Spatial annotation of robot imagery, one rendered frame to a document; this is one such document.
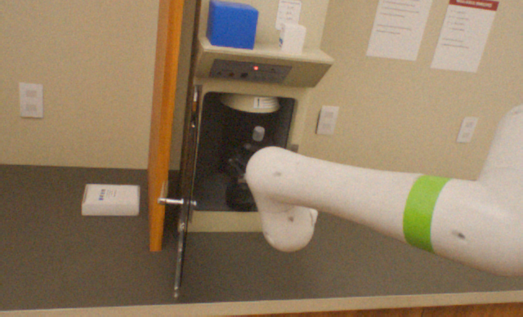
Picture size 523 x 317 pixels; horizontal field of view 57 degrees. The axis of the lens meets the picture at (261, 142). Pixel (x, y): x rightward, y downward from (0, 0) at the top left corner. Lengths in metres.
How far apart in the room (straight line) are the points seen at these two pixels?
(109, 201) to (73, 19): 0.58
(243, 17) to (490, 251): 0.71
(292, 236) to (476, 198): 0.40
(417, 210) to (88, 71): 1.23
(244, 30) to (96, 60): 0.69
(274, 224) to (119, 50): 0.91
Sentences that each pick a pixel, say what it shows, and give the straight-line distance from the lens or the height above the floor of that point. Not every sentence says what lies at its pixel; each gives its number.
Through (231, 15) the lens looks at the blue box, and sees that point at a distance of 1.11.
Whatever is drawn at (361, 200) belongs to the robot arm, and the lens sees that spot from 0.78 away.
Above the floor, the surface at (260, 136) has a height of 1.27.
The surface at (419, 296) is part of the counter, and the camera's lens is 1.42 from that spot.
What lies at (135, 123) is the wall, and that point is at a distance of 1.74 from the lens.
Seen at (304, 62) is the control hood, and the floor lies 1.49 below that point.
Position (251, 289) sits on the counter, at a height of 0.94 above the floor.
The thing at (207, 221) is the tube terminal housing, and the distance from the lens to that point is 1.43.
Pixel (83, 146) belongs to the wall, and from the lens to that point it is 1.78.
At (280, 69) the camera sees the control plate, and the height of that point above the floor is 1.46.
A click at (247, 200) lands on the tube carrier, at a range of 1.38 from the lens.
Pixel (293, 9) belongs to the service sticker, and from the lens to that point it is 1.25.
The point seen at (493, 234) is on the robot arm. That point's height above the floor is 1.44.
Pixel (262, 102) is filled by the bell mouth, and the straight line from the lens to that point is 1.32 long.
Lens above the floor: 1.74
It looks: 22 degrees down
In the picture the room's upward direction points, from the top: 9 degrees clockwise
